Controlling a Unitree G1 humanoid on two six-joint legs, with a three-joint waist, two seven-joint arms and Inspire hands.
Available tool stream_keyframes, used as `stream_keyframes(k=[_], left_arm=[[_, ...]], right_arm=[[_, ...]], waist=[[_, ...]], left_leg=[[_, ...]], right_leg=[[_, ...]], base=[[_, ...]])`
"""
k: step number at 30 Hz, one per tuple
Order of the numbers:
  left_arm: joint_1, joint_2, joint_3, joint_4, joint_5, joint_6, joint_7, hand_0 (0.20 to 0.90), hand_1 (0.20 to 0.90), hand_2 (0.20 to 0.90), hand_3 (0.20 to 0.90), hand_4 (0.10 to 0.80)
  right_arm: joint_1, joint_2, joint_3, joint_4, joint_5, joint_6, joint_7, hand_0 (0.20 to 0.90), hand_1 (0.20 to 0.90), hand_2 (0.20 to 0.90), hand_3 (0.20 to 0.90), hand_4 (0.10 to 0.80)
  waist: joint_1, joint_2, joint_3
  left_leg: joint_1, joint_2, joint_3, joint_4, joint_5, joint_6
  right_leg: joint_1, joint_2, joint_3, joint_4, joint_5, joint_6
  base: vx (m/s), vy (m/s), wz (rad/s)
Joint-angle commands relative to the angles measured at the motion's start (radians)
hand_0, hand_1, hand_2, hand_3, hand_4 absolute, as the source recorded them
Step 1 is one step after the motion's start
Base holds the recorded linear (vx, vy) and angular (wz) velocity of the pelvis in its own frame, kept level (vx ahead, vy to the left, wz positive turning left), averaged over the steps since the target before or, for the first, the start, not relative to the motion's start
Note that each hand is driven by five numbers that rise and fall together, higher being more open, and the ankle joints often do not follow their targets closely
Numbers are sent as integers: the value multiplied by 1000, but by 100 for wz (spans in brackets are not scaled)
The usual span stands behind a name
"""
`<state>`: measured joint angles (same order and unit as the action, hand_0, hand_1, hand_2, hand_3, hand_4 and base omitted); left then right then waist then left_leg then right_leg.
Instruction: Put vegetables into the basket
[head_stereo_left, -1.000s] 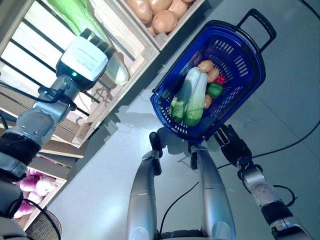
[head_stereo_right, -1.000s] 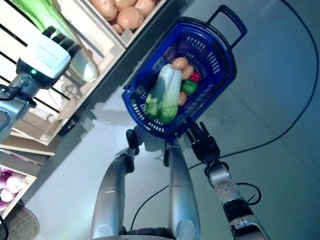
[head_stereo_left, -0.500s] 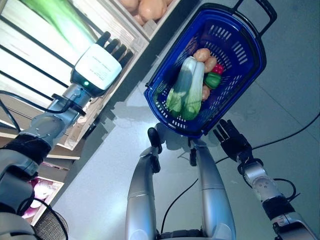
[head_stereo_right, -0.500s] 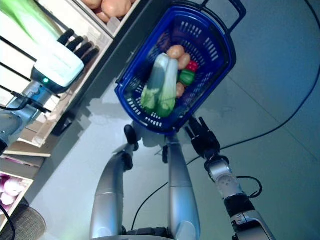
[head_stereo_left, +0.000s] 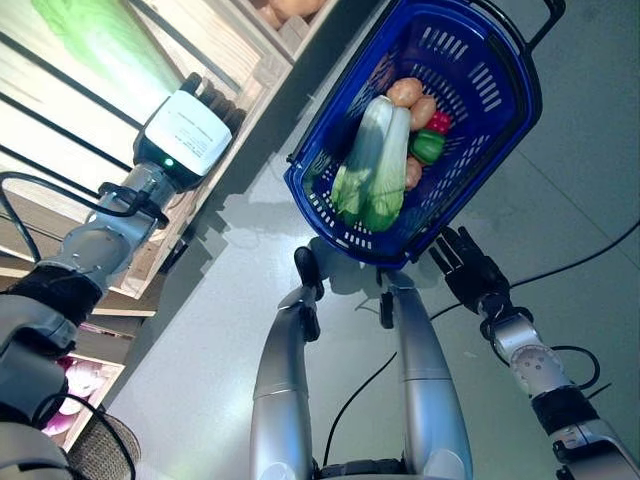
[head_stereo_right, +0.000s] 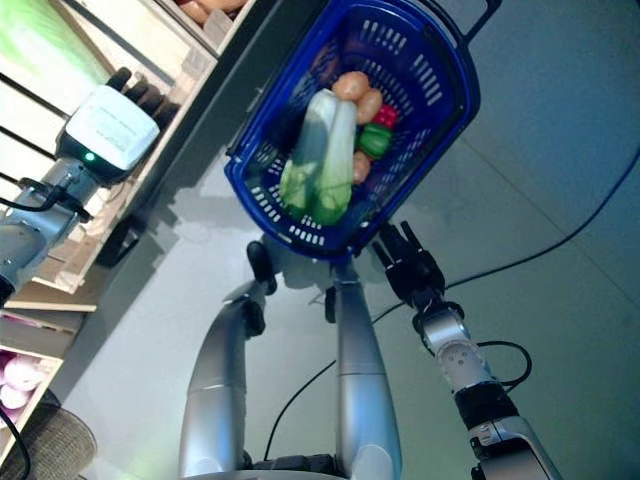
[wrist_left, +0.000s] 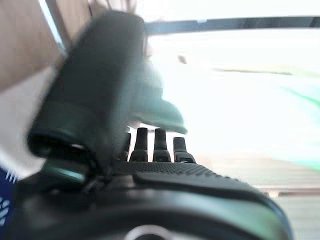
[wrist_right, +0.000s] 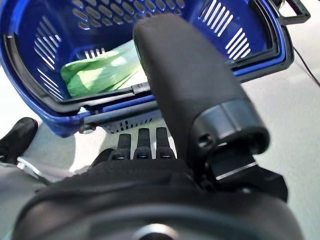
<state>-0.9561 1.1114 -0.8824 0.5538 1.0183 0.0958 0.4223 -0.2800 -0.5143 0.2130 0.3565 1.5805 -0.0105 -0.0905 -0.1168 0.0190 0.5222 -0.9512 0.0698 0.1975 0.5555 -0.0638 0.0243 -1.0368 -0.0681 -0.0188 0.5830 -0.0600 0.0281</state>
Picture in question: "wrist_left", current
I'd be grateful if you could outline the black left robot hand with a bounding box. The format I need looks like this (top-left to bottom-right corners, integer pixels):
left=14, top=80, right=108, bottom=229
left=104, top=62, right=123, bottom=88
left=9, top=11, right=293, bottom=240

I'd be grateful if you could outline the wooden potato crate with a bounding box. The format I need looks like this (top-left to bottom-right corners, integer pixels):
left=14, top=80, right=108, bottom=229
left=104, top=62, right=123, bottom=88
left=0, top=0, right=93, bottom=88

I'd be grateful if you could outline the blue plastic basket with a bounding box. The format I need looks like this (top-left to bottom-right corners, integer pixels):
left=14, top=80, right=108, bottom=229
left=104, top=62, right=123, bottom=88
left=0, top=164, right=18, bottom=226

